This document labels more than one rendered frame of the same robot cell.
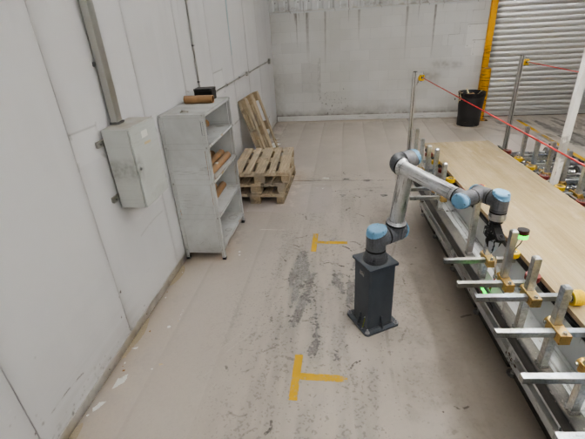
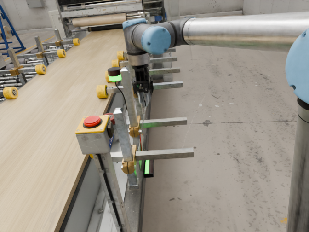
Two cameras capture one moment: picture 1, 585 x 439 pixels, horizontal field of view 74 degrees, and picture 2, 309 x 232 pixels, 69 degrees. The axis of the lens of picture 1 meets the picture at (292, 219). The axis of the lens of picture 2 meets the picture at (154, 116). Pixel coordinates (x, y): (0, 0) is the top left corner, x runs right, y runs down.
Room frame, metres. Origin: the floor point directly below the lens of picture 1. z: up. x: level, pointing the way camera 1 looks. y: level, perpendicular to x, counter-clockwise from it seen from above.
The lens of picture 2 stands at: (2.80, -1.09, 1.51)
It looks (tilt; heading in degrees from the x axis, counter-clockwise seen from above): 31 degrees down; 180
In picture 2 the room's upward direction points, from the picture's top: 7 degrees counter-clockwise
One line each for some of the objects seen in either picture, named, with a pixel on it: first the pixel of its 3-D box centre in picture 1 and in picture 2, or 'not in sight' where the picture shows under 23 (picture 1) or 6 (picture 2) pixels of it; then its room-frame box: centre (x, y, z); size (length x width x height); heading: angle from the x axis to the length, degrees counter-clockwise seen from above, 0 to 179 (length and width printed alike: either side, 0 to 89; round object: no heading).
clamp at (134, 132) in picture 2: (505, 281); (134, 126); (1.80, -1.21, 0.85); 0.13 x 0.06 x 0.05; 175
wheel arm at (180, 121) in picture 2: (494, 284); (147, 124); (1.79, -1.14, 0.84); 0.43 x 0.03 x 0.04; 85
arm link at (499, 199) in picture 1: (499, 201); (136, 36); (1.90, -1.13, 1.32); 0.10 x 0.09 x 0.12; 28
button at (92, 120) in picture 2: not in sight; (92, 122); (2.34, -1.25, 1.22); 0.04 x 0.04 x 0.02
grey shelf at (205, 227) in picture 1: (208, 177); not in sight; (4.04, 0.90, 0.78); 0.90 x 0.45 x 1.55; 171
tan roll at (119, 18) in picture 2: not in sight; (113, 19); (-0.81, -1.54, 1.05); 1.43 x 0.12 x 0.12; 85
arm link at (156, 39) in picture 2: (480, 194); (153, 38); (1.99, -1.07, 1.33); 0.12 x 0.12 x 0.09; 28
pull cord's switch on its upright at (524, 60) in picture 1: (514, 109); not in sight; (4.29, -2.52, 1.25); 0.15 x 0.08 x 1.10; 175
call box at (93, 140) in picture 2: not in sight; (96, 135); (2.34, -1.25, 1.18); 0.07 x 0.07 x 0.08; 85
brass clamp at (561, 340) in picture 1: (556, 329); not in sight; (1.31, -1.17, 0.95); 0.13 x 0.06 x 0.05; 175
